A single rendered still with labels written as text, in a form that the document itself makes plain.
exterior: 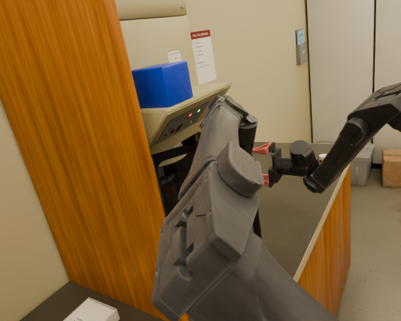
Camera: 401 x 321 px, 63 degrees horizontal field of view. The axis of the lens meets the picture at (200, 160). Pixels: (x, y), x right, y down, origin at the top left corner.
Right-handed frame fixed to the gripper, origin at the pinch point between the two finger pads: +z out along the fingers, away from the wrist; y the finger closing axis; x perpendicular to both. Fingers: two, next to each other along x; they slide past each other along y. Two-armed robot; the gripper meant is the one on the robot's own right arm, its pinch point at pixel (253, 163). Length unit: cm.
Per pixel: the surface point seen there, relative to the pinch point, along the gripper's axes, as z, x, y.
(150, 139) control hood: 7.5, 39.6, 23.2
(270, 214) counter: -0.3, -11.3, -27.8
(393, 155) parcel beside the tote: -36, -245, -97
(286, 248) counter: -12.4, 7.3, -27.1
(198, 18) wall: 55, -69, 50
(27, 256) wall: 55, 56, -13
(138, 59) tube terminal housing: 13, 32, 41
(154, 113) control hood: 4.5, 39.5, 29.4
